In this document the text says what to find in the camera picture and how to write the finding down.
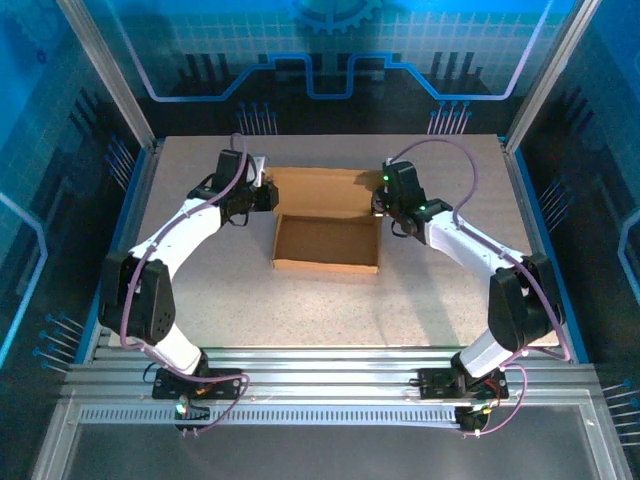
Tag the aluminium framed dark panel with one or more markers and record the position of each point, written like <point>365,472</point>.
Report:
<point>325,450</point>

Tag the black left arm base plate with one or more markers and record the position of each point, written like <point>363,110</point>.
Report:
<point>225,382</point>

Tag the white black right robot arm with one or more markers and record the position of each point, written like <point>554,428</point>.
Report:
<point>460,240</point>

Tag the aluminium frame rails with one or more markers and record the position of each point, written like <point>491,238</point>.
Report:
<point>325,370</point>

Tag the blue table edge strip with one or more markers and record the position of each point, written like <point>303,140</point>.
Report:
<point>540,225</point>

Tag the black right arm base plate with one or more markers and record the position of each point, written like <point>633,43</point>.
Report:
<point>435,382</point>

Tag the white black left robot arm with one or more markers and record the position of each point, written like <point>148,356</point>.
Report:
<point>185,230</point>

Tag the brown cardboard paper box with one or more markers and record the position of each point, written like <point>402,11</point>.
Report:
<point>325,240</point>

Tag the aluminium corner post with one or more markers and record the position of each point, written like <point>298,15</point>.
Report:
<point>550,75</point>
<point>107,75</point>

